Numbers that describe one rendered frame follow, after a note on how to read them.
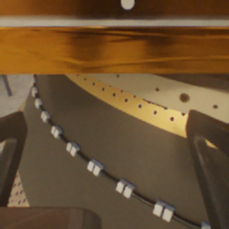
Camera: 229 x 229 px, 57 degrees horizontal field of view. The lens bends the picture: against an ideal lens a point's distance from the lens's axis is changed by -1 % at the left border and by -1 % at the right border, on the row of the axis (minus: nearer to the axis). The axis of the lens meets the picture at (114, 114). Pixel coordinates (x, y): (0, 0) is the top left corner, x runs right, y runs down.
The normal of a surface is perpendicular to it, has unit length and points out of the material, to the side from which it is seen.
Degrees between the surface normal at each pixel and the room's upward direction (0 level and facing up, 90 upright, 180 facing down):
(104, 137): 62
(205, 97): 90
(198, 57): 90
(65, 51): 90
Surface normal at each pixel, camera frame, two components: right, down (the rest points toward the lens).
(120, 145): -0.58, 0.01
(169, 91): -0.58, 0.48
